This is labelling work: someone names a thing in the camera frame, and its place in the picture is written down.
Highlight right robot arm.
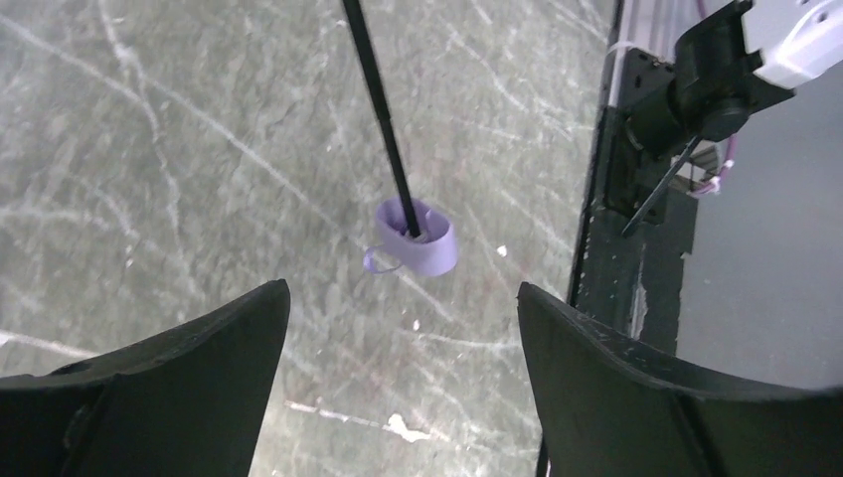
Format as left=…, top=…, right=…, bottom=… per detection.
left=624, top=1, right=842, bottom=157

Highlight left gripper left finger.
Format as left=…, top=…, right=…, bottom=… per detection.
left=1, top=279, right=291, bottom=476

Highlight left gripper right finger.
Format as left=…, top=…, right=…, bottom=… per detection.
left=517, top=282, right=842, bottom=476

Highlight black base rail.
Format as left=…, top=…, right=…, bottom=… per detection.
left=570, top=48, right=698, bottom=354

